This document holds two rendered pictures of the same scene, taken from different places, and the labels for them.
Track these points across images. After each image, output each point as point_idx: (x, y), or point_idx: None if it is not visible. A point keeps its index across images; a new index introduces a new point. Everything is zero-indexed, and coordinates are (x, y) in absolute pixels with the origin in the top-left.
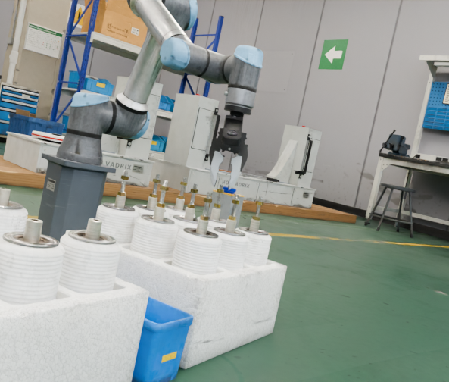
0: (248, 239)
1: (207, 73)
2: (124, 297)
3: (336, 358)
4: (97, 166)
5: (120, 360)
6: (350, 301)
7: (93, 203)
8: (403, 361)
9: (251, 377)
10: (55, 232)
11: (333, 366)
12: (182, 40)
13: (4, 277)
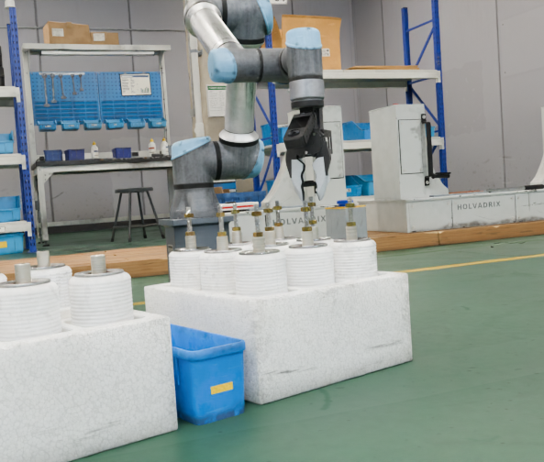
0: (341, 249)
1: (266, 74)
2: (133, 324)
3: (486, 374)
4: (211, 217)
5: (150, 392)
6: None
7: None
8: None
9: (340, 403)
10: None
11: (472, 382)
12: (225, 49)
13: None
